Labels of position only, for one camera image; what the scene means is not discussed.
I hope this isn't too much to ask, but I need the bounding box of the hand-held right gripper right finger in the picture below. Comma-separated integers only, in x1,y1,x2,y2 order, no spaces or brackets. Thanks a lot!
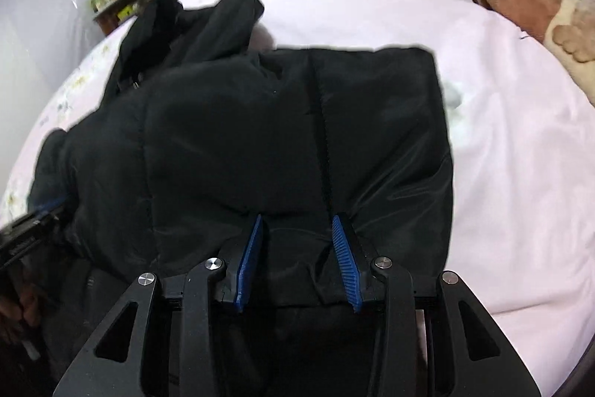
331,213,543,397

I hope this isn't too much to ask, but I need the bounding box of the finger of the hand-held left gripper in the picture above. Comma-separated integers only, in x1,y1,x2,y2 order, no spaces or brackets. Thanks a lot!
28,198,66,221

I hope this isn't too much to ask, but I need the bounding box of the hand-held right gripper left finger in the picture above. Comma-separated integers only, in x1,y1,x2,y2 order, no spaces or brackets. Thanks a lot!
52,213,266,397

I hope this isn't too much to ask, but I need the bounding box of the black padded jacket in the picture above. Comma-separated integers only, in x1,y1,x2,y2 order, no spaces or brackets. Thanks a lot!
29,0,455,318

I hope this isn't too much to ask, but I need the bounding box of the person's left hand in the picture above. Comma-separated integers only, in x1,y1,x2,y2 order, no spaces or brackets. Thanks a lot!
0,285,45,346

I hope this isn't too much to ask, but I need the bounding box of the pink floral quilt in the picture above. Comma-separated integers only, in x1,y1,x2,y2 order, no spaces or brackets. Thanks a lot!
0,0,595,379

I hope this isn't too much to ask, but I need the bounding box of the brown patterned pillow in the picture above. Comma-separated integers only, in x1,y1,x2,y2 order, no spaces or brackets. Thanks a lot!
470,0,595,107

